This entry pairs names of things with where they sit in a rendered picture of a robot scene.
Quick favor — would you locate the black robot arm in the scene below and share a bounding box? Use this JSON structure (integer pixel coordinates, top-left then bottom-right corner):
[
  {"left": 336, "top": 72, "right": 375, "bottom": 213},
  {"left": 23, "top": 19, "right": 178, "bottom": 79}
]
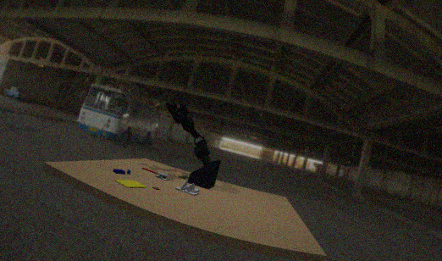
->
[{"left": 179, "top": 104, "right": 212, "bottom": 166}]

